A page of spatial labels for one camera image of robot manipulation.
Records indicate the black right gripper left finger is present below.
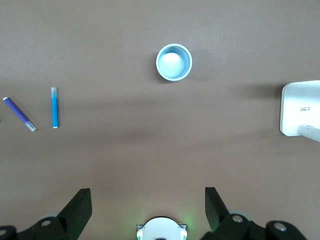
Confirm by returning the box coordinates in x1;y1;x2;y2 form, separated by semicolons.
0;188;93;240

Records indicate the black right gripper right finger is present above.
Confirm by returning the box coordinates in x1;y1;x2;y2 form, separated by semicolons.
201;186;308;240

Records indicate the blue marker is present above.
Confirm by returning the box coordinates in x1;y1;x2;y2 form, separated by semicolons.
50;86;60;130

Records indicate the purple marker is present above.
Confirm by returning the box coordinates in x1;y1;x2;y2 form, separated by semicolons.
2;96;38;133

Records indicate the light blue mesh cup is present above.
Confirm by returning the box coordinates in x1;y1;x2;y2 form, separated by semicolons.
155;43;194;82

